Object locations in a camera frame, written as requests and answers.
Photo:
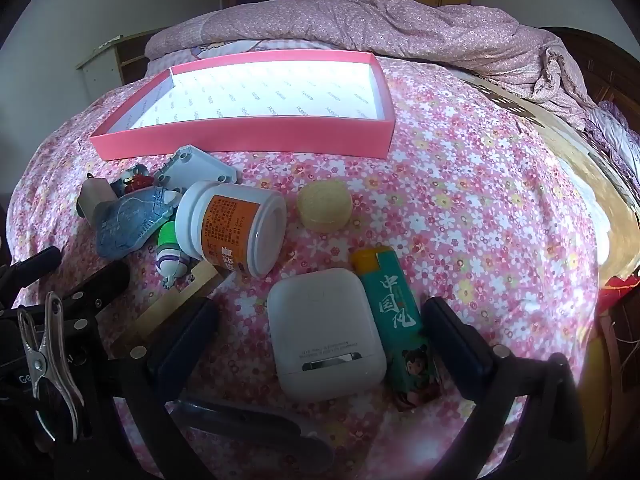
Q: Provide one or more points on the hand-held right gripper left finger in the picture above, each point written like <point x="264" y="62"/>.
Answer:
<point x="192" y="330"/>

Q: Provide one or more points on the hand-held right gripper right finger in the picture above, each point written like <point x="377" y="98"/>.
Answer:
<point x="452" y="345"/>

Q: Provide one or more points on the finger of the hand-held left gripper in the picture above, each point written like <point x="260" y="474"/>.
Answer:
<point x="30" y="265"/>
<point x="112" y="280"/>

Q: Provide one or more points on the wooden block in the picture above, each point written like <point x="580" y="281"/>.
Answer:
<point x="170" y="305"/>

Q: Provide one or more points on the green lighter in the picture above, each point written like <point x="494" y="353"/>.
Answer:
<point x="395" y="320"/>

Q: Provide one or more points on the green and white toy figure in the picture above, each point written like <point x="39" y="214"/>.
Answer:
<point x="172" y="255"/>

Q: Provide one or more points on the white charger plug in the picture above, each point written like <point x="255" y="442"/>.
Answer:
<point x="95" y="197"/>

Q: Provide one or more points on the red and blue toy figure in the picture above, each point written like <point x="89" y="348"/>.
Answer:
<point x="137" y="178"/>

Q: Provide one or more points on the white jar with orange label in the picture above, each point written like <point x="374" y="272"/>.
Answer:
<point x="225" y="225"/>

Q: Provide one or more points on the light blue oval case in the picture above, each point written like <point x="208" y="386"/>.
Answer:
<point x="260" y="430"/>

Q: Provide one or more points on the white earbuds case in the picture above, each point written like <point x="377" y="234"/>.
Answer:
<point x="325" y="335"/>

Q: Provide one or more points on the grey plastic block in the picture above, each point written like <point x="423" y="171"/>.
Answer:
<point x="200" y="167"/>

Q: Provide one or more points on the round yellow lid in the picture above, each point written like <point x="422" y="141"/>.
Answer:
<point x="325" y="205"/>

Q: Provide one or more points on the pink cardboard box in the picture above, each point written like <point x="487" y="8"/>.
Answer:
<point x="250" y="135"/>

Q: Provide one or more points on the metal spring clip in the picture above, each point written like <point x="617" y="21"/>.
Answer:
<point x="47" y="365"/>

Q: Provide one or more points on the pink floral bedsheet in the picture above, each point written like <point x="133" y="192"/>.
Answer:
<point x="450" y="185"/>

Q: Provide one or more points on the red cloth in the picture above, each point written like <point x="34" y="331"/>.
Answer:
<point x="620" y="290"/>

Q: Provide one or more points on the wooden nightstand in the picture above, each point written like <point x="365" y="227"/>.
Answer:
<point x="100" y="67"/>

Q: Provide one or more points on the golden patterned blanket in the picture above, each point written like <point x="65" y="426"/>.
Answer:
<point x="565" y="160"/>

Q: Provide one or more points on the cartoon print pillow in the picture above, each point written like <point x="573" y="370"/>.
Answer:
<point x="200" y="52"/>

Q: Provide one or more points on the silver purple pillow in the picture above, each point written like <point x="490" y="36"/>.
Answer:
<point x="615" y="130"/>

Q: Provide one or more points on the dark wooden headboard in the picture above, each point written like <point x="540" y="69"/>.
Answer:
<point x="610" y="70"/>

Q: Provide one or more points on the purple floral quilt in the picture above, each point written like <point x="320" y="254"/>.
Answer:
<point x="400" y="25"/>

